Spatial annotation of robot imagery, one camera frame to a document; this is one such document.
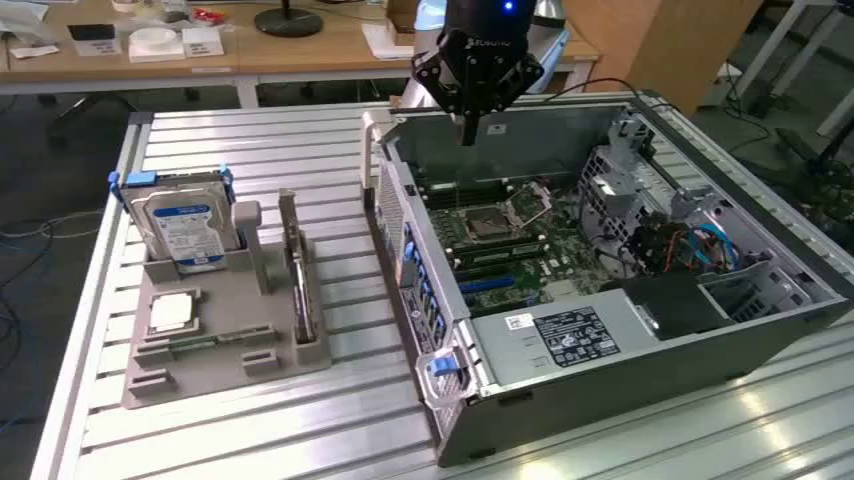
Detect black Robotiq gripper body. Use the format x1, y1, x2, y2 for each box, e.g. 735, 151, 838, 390
436, 0, 539, 69

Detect black graphics card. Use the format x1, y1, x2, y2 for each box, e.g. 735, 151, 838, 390
276, 187, 323, 347

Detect white booklet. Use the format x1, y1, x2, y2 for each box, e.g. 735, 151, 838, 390
359, 22, 419, 60

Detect brown cardboard box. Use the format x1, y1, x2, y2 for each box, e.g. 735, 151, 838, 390
386, 0, 422, 34

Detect wooden desk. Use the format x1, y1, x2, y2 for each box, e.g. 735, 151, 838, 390
0, 0, 602, 96

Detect wooden cabinet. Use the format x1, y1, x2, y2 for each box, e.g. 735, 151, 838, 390
566, 0, 766, 116

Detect black RAM slot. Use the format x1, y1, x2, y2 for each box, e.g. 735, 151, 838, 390
426, 193, 508, 209
426, 182, 502, 196

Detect black round lamp base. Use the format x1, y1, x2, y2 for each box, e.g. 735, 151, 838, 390
252, 0, 326, 39

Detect metal socket cover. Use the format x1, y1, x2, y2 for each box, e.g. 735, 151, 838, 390
506, 179, 555, 226

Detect metal disk bay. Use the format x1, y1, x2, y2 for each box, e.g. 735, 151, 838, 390
576, 142, 679, 251

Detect CPU socket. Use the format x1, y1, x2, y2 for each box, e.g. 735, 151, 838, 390
463, 204, 514, 241

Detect plain white box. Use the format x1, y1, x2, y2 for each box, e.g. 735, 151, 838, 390
180, 25, 225, 59

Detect green motherboard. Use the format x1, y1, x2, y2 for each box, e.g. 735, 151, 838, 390
416, 164, 626, 319

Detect white round container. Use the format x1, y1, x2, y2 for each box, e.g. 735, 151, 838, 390
127, 27, 188, 64

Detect blue expansion slot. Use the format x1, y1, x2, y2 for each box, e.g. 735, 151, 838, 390
458, 277, 519, 297

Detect hard disk with blue caddy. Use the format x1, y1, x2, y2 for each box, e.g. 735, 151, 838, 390
107, 162, 246, 275

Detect black metal stand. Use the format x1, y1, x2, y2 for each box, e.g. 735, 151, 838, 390
773, 124, 854, 231

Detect white box with black top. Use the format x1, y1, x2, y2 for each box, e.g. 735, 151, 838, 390
65, 23, 125, 57

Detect black office chair base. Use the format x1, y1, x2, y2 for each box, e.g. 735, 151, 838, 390
39, 89, 201, 149

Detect grey power supply unit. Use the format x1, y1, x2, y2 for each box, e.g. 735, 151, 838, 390
470, 289, 662, 396

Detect silver CPU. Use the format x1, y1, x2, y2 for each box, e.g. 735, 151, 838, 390
147, 293, 201, 334

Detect clear plastic bag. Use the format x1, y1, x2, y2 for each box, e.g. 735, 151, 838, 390
0, 2, 61, 46

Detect green RAM stick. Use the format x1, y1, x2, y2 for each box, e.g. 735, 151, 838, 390
169, 332, 248, 351

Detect open grey PC case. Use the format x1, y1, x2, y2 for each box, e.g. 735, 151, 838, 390
359, 89, 854, 469

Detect grey printed parts rack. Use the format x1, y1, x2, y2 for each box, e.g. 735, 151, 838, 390
123, 199, 335, 411

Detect black power cable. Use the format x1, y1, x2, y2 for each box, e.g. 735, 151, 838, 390
532, 76, 643, 100

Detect white table frame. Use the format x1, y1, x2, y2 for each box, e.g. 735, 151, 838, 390
730, 0, 854, 136

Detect red wire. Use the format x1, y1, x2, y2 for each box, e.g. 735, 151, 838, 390
656, 227, 695, 271

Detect blue wire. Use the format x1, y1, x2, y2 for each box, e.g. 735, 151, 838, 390
690, 224, 742, 274

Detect white floor cable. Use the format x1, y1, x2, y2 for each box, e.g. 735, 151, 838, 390
0, 212, 108, 239

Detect blue floor cable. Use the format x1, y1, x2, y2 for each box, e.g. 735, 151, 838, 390
0, 239, 55, 436

